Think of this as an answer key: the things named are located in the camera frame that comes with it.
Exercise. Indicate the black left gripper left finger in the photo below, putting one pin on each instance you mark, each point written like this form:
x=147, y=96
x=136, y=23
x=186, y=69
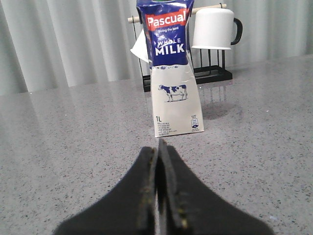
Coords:
x=128, y=209

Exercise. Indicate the white enamel mug black handle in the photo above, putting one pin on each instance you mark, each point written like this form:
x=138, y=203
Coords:
x=216, y=28

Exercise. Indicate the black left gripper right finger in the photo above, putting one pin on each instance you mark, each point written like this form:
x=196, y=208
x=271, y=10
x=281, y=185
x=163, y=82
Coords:
x=188, y=207

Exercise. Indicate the tilted white enamel mug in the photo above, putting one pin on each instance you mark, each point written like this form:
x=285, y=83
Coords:
x=139, y=49

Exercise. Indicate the blue white milk carton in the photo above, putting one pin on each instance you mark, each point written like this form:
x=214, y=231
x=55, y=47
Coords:
x=175, y=97

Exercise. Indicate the black wire mug rack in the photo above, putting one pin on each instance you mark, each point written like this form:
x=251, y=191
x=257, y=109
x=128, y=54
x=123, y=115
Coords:
x=203, y=74

